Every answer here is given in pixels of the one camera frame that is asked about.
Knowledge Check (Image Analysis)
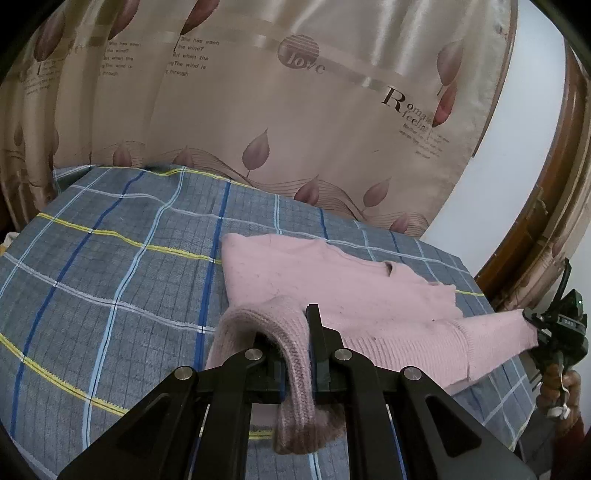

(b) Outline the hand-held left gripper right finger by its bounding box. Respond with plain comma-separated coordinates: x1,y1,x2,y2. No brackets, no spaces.
305,304,539,480

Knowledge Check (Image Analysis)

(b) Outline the person's right forearm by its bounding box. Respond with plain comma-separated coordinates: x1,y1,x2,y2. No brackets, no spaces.
549,410,586,476

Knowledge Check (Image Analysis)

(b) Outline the pink knitted sweater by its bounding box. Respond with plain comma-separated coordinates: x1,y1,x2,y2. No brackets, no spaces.
203,233,539,455

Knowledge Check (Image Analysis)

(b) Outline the grey plaid blanket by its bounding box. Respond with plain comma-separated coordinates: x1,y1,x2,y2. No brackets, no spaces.
0,164,541,480

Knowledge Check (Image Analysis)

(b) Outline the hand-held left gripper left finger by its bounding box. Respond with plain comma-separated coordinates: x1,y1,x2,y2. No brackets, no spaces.
56,331,286,480

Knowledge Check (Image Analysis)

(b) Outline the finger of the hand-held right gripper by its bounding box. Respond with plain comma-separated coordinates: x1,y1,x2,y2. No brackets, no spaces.
523,308,552,337

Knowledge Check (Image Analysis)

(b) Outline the beige leaf print curtain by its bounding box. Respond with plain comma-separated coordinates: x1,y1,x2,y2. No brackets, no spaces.
0,0,519,241

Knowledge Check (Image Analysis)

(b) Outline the person's right hand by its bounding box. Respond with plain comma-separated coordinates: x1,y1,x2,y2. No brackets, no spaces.
536,364,583,416

